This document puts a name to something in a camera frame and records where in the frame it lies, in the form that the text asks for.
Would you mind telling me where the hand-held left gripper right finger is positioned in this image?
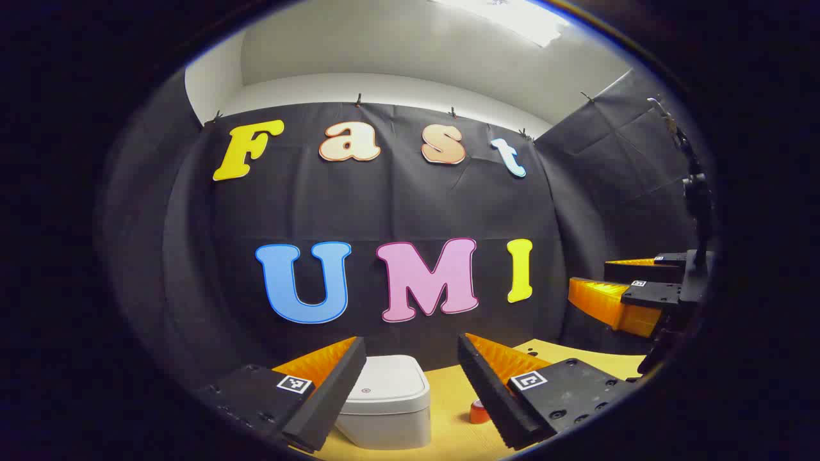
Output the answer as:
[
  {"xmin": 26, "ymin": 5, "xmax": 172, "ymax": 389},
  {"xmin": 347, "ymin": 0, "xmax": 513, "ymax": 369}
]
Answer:
[{"xmin": 457, "ymin": 332, "xmax": 641, "ymax": 451}]

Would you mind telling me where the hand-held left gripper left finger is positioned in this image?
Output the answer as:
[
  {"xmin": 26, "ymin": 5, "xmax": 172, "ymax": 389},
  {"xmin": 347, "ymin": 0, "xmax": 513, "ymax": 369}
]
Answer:
[{"xmin": 192, "ymin": 336, "xmax": 368, "ymax": 454}]

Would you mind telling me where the black backdrop cloth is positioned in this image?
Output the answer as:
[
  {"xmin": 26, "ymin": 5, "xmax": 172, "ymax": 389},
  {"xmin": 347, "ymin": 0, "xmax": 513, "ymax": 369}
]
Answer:
[{"xmin": 96, "ymin": 67, "xmax": 712, "ymax": 391}]

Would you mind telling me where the ceiling light panel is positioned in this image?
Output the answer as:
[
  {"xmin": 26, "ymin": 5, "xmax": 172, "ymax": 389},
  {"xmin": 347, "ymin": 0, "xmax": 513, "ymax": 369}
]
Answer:
[{"xmin": 429, "ymin": 0, "xmax": 571, "ymax": 49}]

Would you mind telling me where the white desktop garbage bin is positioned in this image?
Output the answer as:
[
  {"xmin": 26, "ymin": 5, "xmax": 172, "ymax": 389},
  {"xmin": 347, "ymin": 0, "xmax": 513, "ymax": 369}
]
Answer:
[{"xmin": 333, "ymin": 355, "xmax": 432, "ymax": 450}]

